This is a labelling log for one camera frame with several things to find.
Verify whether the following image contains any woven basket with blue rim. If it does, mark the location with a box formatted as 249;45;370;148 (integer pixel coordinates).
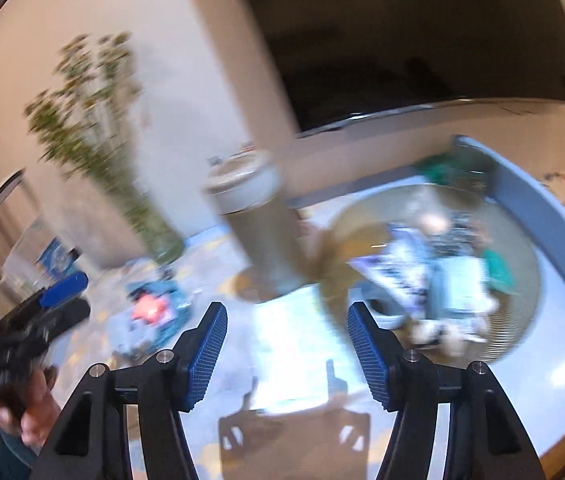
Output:
319;136;565;366

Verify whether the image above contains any white desk lamp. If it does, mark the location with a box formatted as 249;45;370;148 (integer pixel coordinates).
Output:
0;168;25;206

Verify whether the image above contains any black television screen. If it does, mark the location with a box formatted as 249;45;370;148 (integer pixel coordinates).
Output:
246;0;565;134

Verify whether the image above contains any silver snack packet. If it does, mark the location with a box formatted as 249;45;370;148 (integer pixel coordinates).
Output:
348;222;435;318

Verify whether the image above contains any green flower bouquet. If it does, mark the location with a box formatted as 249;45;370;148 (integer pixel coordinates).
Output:
23;31;164;226

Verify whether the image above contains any stack of books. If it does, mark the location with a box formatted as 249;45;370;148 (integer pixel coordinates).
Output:
0;216;81;300

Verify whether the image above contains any green packet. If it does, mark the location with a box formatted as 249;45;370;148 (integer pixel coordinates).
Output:
482;249;516;294

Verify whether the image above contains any person's left hand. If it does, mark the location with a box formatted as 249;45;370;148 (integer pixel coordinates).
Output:
0;368;61;448

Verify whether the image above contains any beige thermos bottle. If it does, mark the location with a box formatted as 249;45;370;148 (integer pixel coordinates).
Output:
204;150;311;298

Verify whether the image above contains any teal sleeve forearm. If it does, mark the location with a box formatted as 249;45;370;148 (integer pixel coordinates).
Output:
0;429;37;480

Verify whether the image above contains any pink packet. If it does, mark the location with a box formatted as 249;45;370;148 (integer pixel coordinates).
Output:
132;294;172;324

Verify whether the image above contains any blue dotted tissue pack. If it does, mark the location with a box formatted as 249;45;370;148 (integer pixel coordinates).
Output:
428;256;497;318

